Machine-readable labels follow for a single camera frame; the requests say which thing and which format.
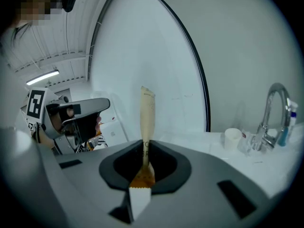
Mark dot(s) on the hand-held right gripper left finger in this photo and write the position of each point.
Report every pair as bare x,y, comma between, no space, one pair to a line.
135,198

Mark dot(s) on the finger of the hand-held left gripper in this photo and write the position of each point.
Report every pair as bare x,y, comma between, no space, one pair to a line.
90,144

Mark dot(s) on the blue and white toothbrush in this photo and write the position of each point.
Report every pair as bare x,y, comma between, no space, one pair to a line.
291,120

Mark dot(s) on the clear plastic packet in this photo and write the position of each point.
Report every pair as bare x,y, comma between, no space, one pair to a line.
247,142

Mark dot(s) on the black framed mirror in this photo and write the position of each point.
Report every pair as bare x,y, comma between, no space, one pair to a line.
147,56

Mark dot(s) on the white cup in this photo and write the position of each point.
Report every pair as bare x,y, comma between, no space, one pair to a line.
232,139

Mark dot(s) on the white sink counter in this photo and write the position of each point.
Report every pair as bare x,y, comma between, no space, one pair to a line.
237,172

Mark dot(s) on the ceiling tube light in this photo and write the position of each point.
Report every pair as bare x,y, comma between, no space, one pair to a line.
42,77

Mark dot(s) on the person's head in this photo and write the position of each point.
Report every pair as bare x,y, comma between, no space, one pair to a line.
35,6

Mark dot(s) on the beige toiletry tube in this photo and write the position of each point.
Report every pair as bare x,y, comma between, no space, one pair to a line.
147,117

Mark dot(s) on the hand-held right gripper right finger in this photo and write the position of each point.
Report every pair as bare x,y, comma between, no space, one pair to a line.
146,195

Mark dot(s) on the black white striped item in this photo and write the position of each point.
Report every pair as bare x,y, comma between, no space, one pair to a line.
102,141

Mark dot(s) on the chrome faucet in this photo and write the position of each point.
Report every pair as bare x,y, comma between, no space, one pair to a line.
268,127

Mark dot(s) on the person's left forearm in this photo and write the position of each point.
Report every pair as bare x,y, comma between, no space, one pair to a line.
45,138

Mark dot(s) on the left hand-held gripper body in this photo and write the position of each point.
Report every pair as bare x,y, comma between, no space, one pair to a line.
90,106

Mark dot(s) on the person's left hand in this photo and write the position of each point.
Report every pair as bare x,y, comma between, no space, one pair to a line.
70,111

